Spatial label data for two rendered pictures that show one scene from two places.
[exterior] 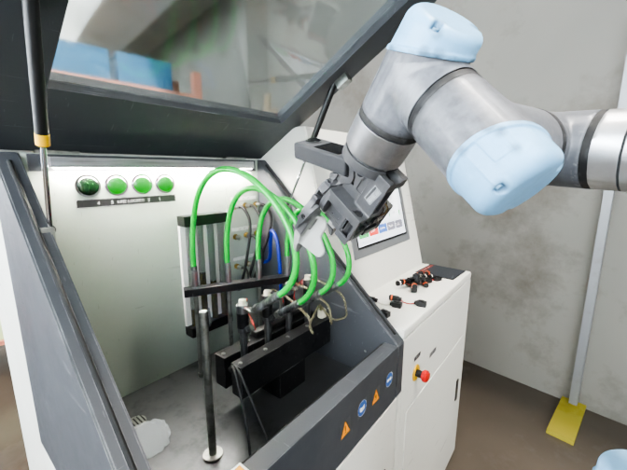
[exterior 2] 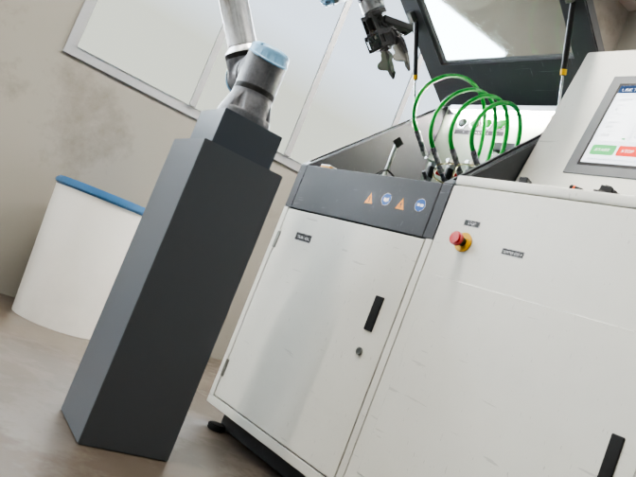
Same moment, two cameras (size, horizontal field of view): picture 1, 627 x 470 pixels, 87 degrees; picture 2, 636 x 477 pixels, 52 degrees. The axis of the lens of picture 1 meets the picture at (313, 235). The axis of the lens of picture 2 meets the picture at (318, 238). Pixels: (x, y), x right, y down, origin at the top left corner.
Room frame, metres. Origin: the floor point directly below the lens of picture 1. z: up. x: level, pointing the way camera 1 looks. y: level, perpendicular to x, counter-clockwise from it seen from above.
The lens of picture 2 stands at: (0.94, -1.99, 0.53)
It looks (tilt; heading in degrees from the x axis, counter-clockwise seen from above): 5 degrees up; 102
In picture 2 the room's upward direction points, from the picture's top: 22 degrees clockwise
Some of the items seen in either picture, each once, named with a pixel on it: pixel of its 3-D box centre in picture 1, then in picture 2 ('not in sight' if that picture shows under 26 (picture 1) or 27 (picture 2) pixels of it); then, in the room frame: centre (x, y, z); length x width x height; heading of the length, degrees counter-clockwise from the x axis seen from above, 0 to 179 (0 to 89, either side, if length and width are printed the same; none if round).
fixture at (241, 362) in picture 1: (279, 357); not in sight; (0.83, 0.09, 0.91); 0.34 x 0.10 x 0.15; 141
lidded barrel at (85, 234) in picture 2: not in sight; (85, 258); (-0.63, 0.73, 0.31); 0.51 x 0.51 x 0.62
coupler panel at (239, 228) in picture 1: (247, 233); not in sight; (1.09, 0.22, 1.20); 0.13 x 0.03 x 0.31; 141
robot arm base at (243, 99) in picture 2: not in sight; (248, 107); (0.25, -0.34, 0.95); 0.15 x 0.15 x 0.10
